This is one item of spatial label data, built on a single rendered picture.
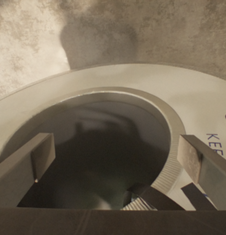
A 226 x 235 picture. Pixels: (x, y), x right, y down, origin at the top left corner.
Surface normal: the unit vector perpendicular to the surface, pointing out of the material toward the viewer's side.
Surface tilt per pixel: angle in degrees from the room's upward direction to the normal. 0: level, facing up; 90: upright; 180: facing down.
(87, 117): 19
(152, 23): 0
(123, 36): 0
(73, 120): 33
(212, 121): 90
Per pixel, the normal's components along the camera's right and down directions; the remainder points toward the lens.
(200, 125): -0.15, -0.79
